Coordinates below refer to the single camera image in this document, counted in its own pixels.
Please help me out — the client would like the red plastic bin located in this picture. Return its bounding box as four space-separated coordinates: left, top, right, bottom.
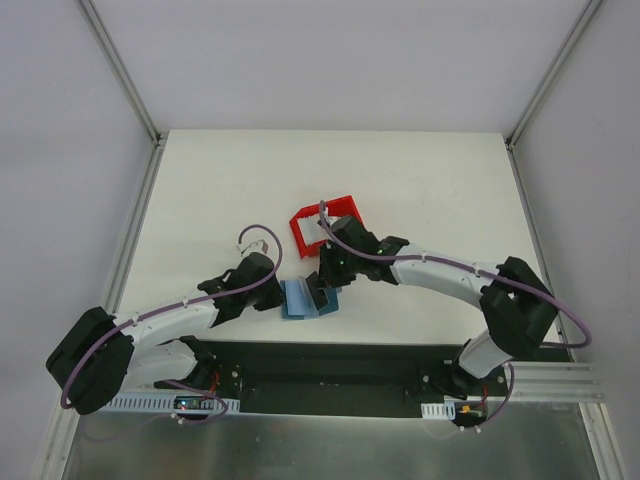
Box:
289 195 362 259

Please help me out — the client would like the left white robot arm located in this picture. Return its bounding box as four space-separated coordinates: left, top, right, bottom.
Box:
45 252 284 415

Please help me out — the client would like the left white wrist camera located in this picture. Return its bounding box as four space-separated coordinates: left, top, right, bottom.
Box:
237 239 269 257

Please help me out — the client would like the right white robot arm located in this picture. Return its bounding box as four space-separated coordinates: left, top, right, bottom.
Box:
317 216 558 395

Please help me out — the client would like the left aluminium frame post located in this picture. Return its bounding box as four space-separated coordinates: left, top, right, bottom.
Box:
77 0 169 146

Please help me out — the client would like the purple cable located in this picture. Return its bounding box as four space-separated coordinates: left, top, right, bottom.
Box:
318 199 594 349
59 224 286 410

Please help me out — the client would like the white cards stack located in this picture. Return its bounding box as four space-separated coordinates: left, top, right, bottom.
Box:
297 215 327 245

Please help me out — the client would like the left white cable duct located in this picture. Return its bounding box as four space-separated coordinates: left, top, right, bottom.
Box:
100 392 240 415

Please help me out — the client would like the right white cable duct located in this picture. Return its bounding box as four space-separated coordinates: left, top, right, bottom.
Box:
421 402 456 421

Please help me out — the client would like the blue card holder wallet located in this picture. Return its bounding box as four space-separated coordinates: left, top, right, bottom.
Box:
280 280 342 320

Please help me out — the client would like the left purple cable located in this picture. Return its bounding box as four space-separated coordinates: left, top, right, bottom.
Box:
59 224 286 410

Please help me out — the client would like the right aluminium frame post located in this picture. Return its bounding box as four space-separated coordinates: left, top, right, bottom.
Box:
503 0 606 151

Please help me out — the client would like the white cable duct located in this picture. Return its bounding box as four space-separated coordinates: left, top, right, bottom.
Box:
421 402 456 421
100 392 240 415

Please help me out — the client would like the aluminium frame post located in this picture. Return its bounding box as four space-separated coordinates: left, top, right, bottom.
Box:
503 0 606 151
77 0 169 146

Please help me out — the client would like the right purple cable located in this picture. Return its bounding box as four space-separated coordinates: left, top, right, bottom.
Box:
318 199 594 349

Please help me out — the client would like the aluminium rail profile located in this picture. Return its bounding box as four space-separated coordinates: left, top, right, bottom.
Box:
504 362 604 403

